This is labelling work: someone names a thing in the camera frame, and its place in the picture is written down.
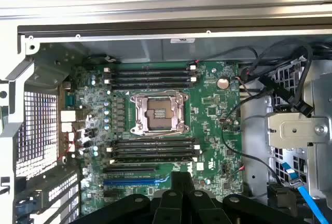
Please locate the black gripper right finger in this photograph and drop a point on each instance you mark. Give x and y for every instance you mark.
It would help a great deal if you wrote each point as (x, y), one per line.
(188, 203)

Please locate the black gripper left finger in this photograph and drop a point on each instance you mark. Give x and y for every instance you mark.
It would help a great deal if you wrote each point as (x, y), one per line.
(176, 203)

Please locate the black RAM slot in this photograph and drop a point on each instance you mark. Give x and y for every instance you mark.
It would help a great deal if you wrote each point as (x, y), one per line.
(155, 147)
(153, 67)
(155, 152)
(153, 73)
(155, 158)
(153, 86)
(155, 141)
(153, 79)

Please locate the blue expansion slot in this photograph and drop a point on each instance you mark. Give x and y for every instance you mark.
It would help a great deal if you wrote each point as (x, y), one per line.
(129, 182)

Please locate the short black expansion slot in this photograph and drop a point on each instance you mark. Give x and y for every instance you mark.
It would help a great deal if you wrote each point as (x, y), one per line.
(110, 194)

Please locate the green motherboard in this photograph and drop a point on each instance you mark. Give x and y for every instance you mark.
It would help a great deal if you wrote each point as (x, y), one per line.
(212, 120)

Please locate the silver CPU socket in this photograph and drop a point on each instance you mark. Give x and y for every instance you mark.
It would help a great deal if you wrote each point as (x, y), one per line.
(159, 112)

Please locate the silver coin battery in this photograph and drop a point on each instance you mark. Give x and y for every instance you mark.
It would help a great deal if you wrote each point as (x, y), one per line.
(223, 83)

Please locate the blue slot retainer clip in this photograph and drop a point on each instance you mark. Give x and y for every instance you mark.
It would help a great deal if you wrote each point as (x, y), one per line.
(26, 207)

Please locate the grey open PC case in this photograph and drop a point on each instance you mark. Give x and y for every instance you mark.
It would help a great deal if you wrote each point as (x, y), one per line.
(145, 50)

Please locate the white case label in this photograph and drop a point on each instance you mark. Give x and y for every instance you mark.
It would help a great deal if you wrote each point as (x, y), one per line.
(182, 40)

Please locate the grey metal disk bay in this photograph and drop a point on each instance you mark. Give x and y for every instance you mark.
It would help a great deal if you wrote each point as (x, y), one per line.
(319, 89)

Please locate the black plastic bracket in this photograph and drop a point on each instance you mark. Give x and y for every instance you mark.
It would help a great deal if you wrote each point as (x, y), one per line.
(281, 195)

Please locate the silver disk bay bracket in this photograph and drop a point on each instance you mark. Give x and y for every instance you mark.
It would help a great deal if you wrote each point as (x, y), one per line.
(295, 130)

